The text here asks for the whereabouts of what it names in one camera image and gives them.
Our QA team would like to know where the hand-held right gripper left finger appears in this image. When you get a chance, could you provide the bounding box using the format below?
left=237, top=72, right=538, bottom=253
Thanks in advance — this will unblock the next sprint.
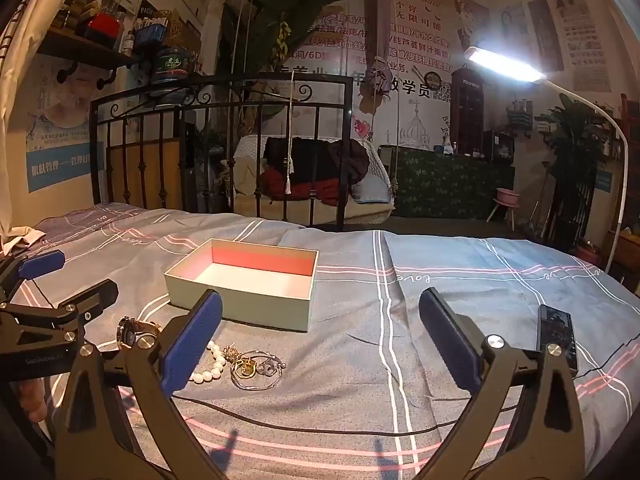
left=52, top=289, right=226, bottom=480

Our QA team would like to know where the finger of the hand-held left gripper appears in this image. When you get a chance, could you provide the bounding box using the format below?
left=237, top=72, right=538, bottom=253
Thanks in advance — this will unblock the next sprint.
left=0, top=249, right=67, bottom=306
left=0, top=280, right=119, bottom=332

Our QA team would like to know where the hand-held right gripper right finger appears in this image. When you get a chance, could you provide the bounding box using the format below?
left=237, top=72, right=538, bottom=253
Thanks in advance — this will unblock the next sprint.
left=415, top=287, right=594, bottom=480

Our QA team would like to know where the white pearl bracelet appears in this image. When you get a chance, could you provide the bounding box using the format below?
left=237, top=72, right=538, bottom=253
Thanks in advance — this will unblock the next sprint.
left=187, top=340, right=227, bottom=385

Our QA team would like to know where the gold wristwatch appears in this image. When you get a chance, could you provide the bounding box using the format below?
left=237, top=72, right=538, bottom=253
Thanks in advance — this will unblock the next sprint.
left=116, top=316, right=163, bottom=352

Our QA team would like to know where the cardboard box pink inside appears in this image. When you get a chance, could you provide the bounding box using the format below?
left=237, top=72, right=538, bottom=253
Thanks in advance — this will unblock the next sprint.
left=164, top=239, right=320, bottom=333

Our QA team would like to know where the gold bangle with charm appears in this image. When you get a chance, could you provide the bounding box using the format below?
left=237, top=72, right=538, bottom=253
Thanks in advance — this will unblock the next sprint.
left=231, top=355, right=287, bottom=392

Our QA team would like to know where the silver ring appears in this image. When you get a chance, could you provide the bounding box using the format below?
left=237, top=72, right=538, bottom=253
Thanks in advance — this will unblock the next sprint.
left=257, top=355, right=288, bottom=377

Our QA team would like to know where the person's left hand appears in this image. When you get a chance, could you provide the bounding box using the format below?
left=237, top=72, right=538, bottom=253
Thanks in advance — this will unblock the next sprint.
left=20, top=379, right=49, bottom=423

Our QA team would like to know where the striped grey-blue bedspread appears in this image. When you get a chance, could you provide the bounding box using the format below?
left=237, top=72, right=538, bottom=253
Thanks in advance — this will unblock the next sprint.
left=0, top=202, right=640, bottom=480

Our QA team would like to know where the black flat phone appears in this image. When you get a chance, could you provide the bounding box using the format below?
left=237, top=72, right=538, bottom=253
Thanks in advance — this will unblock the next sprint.
left=536, top=304, right=580, bottom=375

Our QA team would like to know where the white curtain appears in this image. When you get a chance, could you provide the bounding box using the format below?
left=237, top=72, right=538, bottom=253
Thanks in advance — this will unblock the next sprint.
left=0, top=0, right=58, bottom=256

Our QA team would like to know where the white hanging wicker chair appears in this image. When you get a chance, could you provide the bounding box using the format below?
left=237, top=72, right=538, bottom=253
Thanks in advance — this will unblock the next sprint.
left=232, top=135, right=397, bottom=224

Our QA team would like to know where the green patterned counter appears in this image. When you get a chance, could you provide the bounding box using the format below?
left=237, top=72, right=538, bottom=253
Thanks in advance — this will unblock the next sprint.
left=377, top=145, right=516, bottom=221

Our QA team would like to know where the pink stool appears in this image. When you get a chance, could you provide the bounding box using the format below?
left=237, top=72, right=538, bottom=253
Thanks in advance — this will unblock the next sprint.
left=487, top=187, right=524, bottom=231

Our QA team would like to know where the blue pillow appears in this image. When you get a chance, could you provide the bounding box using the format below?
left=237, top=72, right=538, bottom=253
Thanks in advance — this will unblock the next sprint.
left=350, top=175, right=392, bottom=204

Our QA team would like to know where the cream cushion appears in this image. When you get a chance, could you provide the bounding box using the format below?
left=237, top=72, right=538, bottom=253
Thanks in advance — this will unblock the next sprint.
left=234, top=137, right=267, bottom=197

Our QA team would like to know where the pile of dark clothes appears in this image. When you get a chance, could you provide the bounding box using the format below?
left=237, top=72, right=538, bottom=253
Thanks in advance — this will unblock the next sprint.
left=262, top=136, right=372, bottom=206

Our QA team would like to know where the potted green plant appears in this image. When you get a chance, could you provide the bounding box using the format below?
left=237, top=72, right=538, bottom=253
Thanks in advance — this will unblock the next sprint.
left=537, top=105, right=609, bottom=256

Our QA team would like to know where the dark phone booth cabinet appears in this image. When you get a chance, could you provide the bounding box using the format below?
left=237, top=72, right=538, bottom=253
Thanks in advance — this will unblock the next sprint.
left=450, top=67, right=487, bottom=158

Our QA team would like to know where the teal round canister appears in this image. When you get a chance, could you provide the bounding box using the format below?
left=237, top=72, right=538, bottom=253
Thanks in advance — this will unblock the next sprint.
left=150, top=46, right=194, bottom=86

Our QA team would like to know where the red box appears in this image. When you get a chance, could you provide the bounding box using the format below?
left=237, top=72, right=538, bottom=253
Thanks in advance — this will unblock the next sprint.
left=87, top=12, right=126, bottom=41

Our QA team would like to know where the blue basket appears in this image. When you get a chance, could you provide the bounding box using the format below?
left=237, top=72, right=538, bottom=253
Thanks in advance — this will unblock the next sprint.
left=134, top=17, right=169, bottom=47

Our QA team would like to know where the dark wooden shelf unit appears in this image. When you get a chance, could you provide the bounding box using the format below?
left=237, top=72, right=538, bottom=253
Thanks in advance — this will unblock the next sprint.
left=619, top=92, right=640, bottom=196

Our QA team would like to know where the white arched floor lamp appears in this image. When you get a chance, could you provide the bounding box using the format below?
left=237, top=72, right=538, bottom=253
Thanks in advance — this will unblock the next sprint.
left=462, top=46, right=629, bottom=272

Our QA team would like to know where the black cable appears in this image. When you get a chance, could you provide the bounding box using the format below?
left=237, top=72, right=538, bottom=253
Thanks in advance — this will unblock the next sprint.
left=172, top=337, right=640, bottom=437

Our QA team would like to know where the blue face wall poster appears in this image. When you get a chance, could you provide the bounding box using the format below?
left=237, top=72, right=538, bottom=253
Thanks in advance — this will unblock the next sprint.
left=25, top=57, right=109, bottom=194

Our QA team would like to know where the black picture frame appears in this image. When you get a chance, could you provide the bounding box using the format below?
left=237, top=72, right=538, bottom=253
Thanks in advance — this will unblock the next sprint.
left=482, top=130, right=516, bottom=163

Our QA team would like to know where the white rope tassel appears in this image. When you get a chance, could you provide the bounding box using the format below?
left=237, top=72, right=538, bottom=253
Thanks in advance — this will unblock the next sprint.
left=285, top=70, right=297, bottom=196

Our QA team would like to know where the black metal bed frame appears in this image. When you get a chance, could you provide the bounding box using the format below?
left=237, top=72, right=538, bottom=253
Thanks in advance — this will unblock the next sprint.
left=90, top=74, right=352, bottom=232

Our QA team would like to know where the wooden wall shelf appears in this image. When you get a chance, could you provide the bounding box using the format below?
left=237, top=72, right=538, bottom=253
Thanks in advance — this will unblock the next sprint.
left=37, top=27, right=140, bottom=90

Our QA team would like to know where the printed wall mural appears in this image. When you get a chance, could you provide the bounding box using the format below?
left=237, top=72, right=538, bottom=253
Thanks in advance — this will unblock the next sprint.
left=280, top=0, right=463, bottom=116

